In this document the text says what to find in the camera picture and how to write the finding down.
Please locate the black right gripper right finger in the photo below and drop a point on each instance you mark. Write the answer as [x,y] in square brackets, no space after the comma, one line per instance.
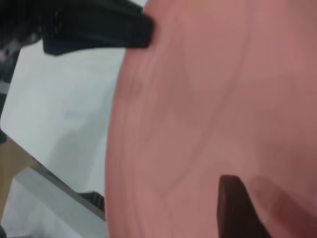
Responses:
[235,208]

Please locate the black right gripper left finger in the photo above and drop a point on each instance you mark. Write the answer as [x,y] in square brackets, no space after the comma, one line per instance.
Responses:
[99,27]

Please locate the pink plastic plate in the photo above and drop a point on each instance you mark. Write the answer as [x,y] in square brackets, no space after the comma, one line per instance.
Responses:
[210,111]

